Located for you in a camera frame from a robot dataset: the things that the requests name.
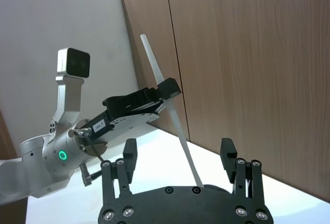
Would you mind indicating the white backdrop board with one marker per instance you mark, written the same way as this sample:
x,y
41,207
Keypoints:
x,y
51,15

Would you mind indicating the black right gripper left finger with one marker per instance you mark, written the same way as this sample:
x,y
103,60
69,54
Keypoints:
x,y
129,162

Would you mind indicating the thin white plastic rod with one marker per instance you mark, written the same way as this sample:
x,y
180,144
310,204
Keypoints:
x,y
154,64

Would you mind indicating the white table cloth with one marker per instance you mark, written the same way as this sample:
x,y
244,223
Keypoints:
x,y
157,162

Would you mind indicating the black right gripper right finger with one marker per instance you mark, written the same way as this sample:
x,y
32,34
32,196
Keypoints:
x,y
228,157

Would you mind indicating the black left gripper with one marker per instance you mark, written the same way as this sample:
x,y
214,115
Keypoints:
x,y
123,110

